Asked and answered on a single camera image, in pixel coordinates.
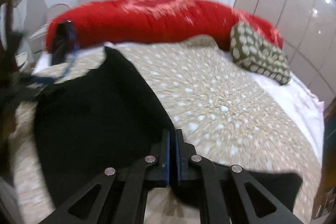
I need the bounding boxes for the red comforter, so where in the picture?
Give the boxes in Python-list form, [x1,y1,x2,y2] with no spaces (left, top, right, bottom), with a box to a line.
[45,0,283,52]

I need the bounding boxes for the olive spotted cushion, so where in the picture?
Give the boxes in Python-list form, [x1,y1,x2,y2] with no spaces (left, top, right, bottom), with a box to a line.
[230,22,291,85]

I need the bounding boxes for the black pants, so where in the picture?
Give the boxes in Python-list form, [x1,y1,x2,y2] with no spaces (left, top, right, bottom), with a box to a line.
[33,47,304,212]

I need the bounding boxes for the blue lanyard strap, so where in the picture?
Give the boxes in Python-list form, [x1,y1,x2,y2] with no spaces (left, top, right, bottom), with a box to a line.
[31,27,81,84]

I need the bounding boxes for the black pouch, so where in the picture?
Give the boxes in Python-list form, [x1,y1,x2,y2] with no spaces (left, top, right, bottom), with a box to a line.
[51,20,76,65]

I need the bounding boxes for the beige spotted quilt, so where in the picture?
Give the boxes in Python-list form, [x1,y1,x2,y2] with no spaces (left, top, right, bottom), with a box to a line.
[11,36,321,223]

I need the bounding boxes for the white wardrobe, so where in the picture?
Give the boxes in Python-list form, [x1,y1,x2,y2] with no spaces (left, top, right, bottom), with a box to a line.
[234,0,335,106]

